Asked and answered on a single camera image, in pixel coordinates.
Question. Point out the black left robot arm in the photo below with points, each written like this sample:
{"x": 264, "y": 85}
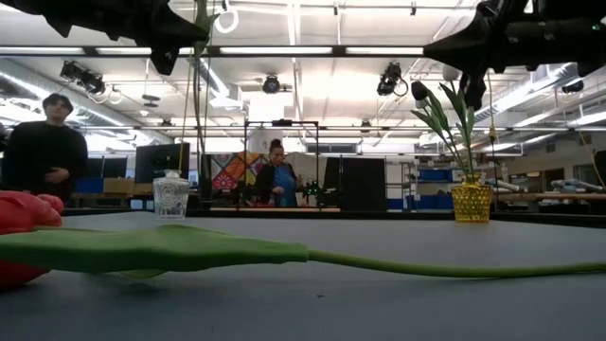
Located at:
{"x": 47, "y": 12}

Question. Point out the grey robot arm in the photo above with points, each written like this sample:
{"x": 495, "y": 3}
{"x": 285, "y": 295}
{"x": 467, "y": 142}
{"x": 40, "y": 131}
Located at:
{"x": 502, "y": 184}
{"x": 573, "y": 184}

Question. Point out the small black monitor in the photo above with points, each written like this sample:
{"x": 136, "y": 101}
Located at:
{"x": 115, "y": 168}

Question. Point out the black stand frame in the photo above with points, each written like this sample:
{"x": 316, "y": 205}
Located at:
{"x": 284, "y": 122}

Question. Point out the red tulip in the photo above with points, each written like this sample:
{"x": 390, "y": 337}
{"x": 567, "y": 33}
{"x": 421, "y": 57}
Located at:
{"x": 142, "y": 248}

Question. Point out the silver ventilation duct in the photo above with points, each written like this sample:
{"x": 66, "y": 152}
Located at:
{"x": 215, "y": 81}

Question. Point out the cardboard box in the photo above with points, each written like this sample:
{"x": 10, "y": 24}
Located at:
{"x": 118, "y": 185}

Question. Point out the colourful patchwork quilt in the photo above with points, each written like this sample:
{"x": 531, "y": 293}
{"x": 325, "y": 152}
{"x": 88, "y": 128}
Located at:
{"x": 227, "y": 177}

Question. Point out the yellow glass vase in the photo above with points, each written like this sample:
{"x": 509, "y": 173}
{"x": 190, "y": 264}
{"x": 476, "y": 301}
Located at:
{"x": 471, "y": 203}

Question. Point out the person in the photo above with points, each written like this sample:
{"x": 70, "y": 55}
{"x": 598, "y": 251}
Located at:
{"x": 42, "y": 147}
{"x": 279, "y": 180}

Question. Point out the white air vent grille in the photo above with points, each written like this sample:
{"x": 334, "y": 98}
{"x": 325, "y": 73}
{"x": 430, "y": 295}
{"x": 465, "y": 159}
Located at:
{"x": 540, "y": 77}

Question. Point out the large black monitor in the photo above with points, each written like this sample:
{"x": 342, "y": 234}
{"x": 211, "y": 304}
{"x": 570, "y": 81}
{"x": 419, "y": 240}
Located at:
{"x": 161, "y": 161}

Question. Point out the blue storage bin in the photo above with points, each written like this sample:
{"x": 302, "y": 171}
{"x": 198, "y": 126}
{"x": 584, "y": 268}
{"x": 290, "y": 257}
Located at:
{"x": 435, "y": 175}
{"x": 426, "y": 202}
{"x": 96, "y": 185}

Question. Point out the small robot with green lights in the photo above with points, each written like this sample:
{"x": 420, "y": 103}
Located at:
{"x": 311, "y": 189}

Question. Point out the wide black panel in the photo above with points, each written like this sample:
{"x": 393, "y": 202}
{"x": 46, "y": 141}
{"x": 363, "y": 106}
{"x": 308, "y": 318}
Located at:
{"x": 355, "y": 184}

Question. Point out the black aluminium table frame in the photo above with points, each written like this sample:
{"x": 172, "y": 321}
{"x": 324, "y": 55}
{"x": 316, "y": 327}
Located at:
{"x": 402, "y": 215}

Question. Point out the clear glass vase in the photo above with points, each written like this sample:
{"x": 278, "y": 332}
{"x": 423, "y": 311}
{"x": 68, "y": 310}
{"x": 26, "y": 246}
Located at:
{"x": 170, "y": 199}

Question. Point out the white cylinder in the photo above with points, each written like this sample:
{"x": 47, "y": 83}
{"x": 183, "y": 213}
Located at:
{"x": 265, "y": 139}

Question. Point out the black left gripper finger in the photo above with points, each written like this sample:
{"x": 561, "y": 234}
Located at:
{"x": 177, "y": 38}
{"x": 177, "y": 16}

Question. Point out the white partition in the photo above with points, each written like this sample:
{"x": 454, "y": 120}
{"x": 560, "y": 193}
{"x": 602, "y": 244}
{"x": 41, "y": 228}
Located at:
{"x": 310, "y": 166}

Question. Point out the black overhead frame bar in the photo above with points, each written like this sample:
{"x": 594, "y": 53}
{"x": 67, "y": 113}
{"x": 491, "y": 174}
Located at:
{"x": 338, "y": 51}

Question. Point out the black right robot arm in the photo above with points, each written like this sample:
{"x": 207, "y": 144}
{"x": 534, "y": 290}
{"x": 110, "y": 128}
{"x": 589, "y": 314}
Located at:
{"x": 592, "y": 42}

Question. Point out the narrow black panel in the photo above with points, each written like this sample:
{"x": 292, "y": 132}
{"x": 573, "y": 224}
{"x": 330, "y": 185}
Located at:
{"x": 206, "y": 180}

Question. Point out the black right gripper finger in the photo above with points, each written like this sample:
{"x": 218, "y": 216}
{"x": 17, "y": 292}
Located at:
{"x": 457, "y": 57}
{"x": 459, "y": 35}

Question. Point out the wooden workbench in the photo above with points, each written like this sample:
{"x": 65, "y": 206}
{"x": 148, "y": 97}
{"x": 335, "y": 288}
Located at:
{"x": 544, "y": 195}

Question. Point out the blue table mat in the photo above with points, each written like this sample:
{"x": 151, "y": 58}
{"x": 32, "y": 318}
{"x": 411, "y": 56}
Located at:
{"x": 331, "y": 308}

